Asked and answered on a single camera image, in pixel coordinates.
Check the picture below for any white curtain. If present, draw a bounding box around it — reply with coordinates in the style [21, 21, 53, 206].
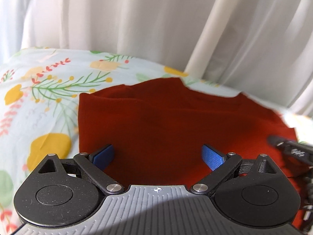
[1, 0, 312, 116]

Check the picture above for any red knit cardigan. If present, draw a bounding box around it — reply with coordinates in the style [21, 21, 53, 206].
[78, 77, 306, 230]

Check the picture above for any floral white bed sheet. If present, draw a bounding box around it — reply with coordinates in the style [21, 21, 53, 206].
[0, 46, 313, 235]

